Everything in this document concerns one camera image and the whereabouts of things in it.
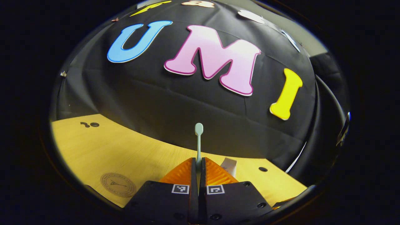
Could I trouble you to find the round brown coaster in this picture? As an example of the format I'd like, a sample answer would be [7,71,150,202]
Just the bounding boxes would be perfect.
[100,172,137,198]

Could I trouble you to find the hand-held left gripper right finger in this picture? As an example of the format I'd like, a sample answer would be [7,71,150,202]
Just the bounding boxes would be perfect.
[199,157,274,225]

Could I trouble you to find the white toothpaste tube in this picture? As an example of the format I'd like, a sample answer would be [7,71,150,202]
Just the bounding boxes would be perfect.
[220,157,237,177]

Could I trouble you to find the pale green toothbrush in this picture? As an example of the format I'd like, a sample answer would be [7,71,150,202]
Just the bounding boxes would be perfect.
[194,122,204,188]

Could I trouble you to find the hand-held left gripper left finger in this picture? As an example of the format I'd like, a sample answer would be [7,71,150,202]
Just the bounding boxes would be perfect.
[123,157,198,225]

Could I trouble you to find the white cable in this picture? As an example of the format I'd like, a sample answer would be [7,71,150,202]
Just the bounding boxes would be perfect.
[285,141,307,173]

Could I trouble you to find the wooden desktop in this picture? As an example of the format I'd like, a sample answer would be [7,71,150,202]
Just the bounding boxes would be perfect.
[51,114,308,208]

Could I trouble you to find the black backdrop cloth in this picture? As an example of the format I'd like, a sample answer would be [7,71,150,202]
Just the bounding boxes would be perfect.
[50,0,350,188]

